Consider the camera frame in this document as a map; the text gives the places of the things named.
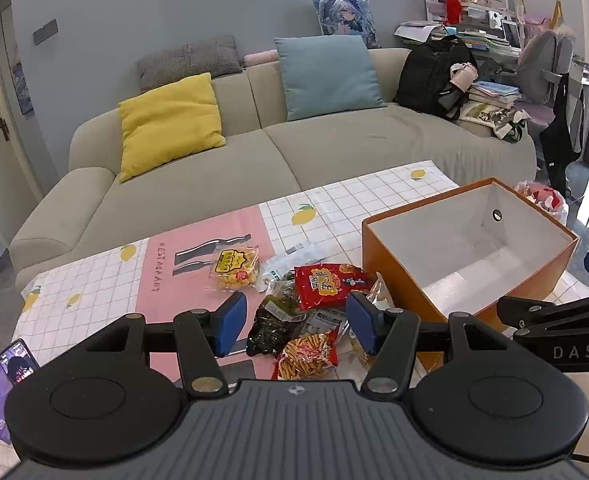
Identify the red snack packet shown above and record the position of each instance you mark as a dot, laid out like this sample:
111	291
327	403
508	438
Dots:
327	285

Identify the red white plastic bag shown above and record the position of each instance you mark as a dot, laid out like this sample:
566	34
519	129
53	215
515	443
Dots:
546	198

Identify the white clear snack packet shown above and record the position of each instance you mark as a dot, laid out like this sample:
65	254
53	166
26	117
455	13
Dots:
276	268

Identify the light blue cushion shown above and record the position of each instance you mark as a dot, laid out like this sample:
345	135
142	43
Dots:
324	75

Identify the smartphone on stand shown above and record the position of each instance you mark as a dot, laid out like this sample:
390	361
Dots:
17	361

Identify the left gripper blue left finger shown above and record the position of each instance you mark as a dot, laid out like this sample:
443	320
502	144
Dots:
226	324

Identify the yellow waffle snack packet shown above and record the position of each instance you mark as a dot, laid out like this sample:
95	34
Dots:
235	268

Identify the orange cardboard box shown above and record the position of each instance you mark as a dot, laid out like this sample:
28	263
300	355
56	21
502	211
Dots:
464	249

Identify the orange stick snack packet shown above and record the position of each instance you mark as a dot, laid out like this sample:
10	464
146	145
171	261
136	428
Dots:
307	357

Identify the dark green pickle packet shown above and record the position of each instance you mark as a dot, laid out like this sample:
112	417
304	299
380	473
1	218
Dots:
276	320

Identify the pink rolled blanket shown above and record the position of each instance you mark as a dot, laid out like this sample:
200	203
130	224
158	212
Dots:
259	58

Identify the anime print pillow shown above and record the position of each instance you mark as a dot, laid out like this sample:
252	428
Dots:
347	18

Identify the black backpack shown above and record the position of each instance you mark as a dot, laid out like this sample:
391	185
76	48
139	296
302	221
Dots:
436	78

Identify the blue wall poster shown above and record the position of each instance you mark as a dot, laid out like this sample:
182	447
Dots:
21	88

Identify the yellow cushion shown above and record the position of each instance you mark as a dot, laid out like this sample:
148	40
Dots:
169	123

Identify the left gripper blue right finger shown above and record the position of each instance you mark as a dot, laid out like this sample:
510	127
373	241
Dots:
366	322

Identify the stack of books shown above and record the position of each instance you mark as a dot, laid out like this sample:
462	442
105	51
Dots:
500	95

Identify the grey office chair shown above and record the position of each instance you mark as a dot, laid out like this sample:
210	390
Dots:
544	61

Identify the grey fuzzy cushion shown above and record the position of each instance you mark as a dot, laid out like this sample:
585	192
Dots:
217	56

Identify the beige fabric sofa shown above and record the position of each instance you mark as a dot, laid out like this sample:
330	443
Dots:
265	156

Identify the pink white checkered tablecloth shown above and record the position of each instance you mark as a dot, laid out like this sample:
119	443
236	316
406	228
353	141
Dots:
146	400

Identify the cluttered desk shelf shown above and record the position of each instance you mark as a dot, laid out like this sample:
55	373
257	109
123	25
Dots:
488	27

